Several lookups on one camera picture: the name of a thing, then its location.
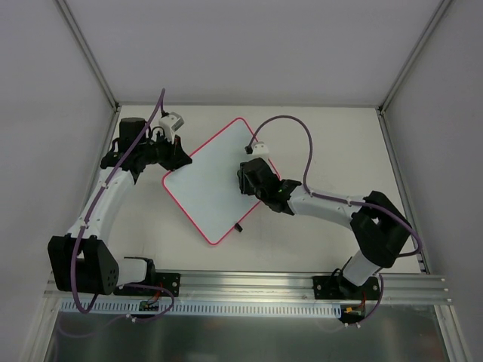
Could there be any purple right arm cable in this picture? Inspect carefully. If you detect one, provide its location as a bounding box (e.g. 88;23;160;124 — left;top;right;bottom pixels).
245;115;423;325

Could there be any left aluminium corner post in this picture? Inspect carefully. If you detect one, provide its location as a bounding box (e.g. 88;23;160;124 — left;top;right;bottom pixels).
54;0;119;111

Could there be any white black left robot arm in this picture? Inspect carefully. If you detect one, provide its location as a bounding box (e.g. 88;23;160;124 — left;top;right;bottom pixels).
48;112;192;295

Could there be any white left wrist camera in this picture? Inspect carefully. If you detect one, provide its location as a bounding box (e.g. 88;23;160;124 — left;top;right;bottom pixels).
158;112;185;143

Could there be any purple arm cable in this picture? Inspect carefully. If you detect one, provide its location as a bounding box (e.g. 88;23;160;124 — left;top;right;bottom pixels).
56;87;176;336
245;115;423;325

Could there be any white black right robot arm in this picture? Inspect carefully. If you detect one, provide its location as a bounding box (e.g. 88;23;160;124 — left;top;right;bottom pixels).
237;158;411;299

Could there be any white slotted cable duct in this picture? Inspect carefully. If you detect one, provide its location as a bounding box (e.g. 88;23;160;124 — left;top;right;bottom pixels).
60;299;344;318

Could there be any pink framed whiteboard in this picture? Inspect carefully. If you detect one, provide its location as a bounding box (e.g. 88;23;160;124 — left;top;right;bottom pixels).
162;118;260;246

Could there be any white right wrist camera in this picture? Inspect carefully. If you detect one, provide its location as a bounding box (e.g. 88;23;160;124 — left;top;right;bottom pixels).
245;141;269;158

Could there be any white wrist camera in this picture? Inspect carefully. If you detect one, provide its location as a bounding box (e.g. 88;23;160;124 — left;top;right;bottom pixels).
245;141;269;158
158;112;185;143

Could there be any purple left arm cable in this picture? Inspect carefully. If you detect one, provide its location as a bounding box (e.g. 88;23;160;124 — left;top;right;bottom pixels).
56;87;176;336

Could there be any aluminium corner frame post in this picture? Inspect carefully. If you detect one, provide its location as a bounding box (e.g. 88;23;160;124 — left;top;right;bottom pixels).
378;0;454;115

